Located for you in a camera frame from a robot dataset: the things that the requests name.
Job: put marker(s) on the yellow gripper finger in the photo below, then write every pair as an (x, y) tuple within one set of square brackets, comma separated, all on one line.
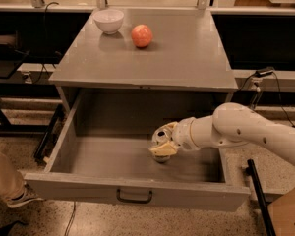
[(166, 129), (166, 149)]

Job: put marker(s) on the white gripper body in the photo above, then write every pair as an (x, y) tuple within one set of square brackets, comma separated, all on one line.
[(183, 135)]

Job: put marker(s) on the white green 7up can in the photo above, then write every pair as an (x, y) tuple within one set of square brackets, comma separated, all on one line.
[(156, 139)]

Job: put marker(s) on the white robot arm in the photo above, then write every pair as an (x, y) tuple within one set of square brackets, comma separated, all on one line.
[(230, 125)]

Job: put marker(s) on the open grey drawer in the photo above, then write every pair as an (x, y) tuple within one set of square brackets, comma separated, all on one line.
[(94, 158)]

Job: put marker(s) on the grey cabinet counter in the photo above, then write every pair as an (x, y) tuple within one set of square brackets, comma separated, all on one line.
[(179, 75)]

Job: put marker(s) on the black metal bar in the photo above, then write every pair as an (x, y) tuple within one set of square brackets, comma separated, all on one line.
[(252, 171)]

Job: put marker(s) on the red apple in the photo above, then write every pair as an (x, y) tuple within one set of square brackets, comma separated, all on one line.
[(141, 36)]

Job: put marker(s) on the white ceramic bowl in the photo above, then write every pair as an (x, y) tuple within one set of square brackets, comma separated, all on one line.
[(109, 21)]

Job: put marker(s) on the black leaning bar left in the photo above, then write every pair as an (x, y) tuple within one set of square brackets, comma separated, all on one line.
[(38, 153)]

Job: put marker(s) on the cardboard box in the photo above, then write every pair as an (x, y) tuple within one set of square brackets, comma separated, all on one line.
[(282, 214)]

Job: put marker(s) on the grey sneaker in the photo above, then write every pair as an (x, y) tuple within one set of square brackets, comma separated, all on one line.
[(29, 195)]

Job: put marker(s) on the person leg beige trousers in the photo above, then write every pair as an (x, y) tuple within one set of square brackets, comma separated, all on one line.
[(12, 184)]

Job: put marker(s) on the black drawer handle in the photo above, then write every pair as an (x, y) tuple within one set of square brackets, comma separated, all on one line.
[(140, 198)]

